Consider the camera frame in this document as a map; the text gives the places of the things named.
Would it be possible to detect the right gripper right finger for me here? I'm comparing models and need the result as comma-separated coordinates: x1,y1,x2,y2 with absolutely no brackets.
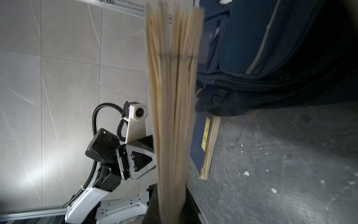
181,186,208,224

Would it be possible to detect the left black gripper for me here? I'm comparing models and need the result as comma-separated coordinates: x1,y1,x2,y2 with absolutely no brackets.
85,128,156,181

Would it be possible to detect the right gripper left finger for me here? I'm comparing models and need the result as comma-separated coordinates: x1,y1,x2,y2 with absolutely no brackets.
142,184,161,224

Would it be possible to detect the blue book yellow label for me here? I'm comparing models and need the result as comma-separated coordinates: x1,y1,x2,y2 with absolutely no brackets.
145,1,204,224
190,112,221,180

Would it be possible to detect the navy blue student backpack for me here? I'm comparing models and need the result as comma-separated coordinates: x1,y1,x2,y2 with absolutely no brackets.
195,1,358,116

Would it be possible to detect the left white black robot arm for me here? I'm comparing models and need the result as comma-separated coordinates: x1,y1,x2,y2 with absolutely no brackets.
64,102,156,224

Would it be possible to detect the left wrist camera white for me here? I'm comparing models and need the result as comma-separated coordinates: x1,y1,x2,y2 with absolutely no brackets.
124,102,148,144

